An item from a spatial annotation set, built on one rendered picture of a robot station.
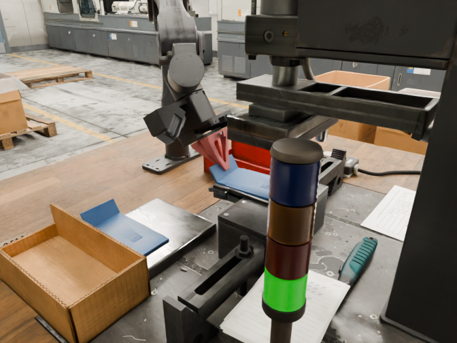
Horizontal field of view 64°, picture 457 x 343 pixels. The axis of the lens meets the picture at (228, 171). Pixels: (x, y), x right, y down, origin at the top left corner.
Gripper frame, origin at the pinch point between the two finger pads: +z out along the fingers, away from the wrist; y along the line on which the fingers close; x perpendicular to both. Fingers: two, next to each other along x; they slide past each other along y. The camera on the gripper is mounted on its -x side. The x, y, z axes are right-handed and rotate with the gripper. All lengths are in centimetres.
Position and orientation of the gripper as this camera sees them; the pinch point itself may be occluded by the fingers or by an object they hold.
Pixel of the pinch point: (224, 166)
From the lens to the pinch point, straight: 69.4
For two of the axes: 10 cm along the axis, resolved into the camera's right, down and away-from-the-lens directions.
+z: 4.4, 8.9, 1.2
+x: 5.8, -3.8, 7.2
